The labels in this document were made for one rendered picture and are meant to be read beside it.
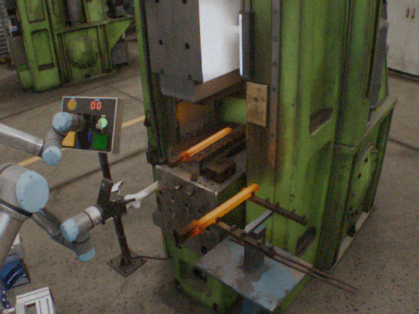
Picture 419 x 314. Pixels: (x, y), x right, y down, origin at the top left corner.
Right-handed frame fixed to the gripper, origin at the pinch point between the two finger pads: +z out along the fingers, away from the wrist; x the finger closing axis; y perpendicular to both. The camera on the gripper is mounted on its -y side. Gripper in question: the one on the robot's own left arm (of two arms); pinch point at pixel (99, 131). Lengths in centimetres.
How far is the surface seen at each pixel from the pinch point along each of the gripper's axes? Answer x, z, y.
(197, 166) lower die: -52, -2, -12
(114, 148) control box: -7.0, 4.3, -7.8
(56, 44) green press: 286, 314, 144
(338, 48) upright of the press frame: -111, 0, 45
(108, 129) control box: -3.4, 1.9, 1.3
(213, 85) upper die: -59, -10, 23
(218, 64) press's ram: -62, -19, 30
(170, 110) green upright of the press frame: -31.8, 12.4, 13.7
